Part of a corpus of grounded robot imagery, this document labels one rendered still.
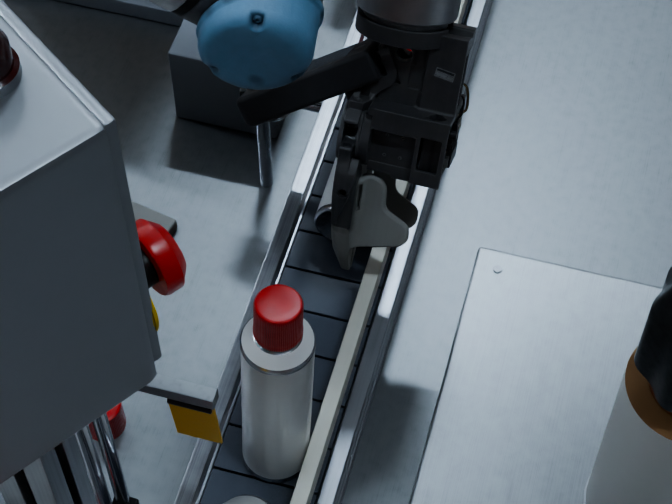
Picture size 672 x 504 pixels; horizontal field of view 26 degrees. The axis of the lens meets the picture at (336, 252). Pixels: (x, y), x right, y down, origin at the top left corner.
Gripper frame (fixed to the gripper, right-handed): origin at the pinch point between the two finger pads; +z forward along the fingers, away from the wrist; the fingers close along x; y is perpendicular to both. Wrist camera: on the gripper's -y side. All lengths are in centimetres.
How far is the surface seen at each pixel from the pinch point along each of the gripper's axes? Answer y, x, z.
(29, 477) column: -14.4, -25.5, 9.4
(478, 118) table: 6.4, 27.3, -3.0
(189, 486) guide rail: -4.1, -21.7, 9.5
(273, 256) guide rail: -4.3, -4.2, -0.3
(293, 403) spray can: 1.5, -17.7, 3.3
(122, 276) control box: 0, -50, -23
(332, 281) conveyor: -0.8, 3.5, 4.7
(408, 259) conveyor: 4.6, 7.8, 3.3
